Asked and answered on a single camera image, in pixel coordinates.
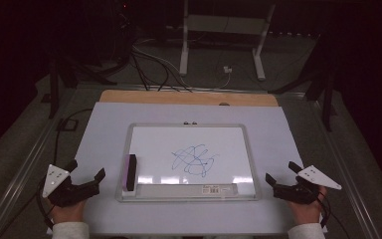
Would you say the large white mat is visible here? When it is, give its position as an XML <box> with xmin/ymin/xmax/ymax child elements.
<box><xmin>46</xmin><ymin>102</ymin><xmax>328</xmax><ymax>237</ymax></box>

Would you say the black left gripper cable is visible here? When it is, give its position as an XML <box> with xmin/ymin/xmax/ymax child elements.
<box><xmin>35</xmin><ymin>108</ymin><xmax>95</xmax><ymax>231</ymax></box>

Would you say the metal floor rail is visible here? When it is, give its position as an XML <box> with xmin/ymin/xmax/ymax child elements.
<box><xmin>0</xmin><ymin>88</ymin><xmax>81</xmax><ymax>239</ymax></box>
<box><xmin>306</xmin><ymin>96</ymin><xmax>382</xmax><ymax>239</ymax></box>

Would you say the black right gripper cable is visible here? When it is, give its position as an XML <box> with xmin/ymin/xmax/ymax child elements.
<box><xmin>317</xmin><ymin>193</ymin><xmax>352</xmax><ymax>239</ymax></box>

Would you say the black tripod stand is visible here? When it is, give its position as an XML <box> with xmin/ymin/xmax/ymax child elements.
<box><xmin>48</xmin><ymin>54</ymin><xmax>117</xmax><ymax>120</ymax></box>
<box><xmin>268</xmin><ymin>64</ymin><xmax>338</xmax><ymax>132</ymax></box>

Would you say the person's right hand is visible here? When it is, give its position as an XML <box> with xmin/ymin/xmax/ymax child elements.
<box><xmin>286</xmin><ymin>185</ymin><xmax>328</xmax><ymax>225</ymax></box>

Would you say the person's left hand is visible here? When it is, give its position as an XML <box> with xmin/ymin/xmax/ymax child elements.
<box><xmin>48</xmin><ymin>198</ymin><xmax>88</xmax><ymax>224</ymax></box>

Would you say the white metal stand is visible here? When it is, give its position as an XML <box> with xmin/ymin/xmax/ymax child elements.
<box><xmin>178</xmin><ymin>0</ymin><xmax>277</xmax><ymax>82</ymax></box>

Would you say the purple and black eraser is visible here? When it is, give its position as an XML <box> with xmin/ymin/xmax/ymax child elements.
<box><xmin>122</xmin><ymin>153</ymin><xmax>137</xmax><ymax>192</ymax></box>

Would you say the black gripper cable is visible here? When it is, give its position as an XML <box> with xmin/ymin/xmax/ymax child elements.
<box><xmin>35</xmin><ymin>108</ymin><xmax>95</xmax><ymax>231</ymax></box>
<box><xmin>317</xmin><ymin>193</ymin><xmax>352</xmax><ymax>239</ymax></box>

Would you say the silver framed whiteboard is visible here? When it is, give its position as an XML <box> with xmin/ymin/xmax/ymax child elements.
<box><xmin>114</xmin><ymin>122</ymin><xmax>262</xmax><ymax>203</ymax></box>

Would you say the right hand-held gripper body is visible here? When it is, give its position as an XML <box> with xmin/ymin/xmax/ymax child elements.
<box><xmin>273</xmin><ymin>164</ymin><xmax>342</xmax><ymax>205</ymax></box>

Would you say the black floor socket plate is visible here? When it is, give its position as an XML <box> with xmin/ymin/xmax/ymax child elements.
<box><xmin>57</xmin><ymin>118</ymin><xmax>80</xmax><ymax>132</ymax></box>

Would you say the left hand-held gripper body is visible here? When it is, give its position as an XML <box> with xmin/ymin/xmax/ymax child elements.
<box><xmin>42</xmin><ymin>163</ymin><xmax>100</xmax><ymax>208</ymax></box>

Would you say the bundle of black floor cables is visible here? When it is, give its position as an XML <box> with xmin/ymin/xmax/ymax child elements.
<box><xmin>129</xmin><ymin>41</ymin><xmax>193</xmax><ymax>93</ymax></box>

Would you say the white plug with cable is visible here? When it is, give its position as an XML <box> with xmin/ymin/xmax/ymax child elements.
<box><xmin>212</xmin><ymin>65</ymin><xmax>234</xmax><ymax>91</ymax></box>

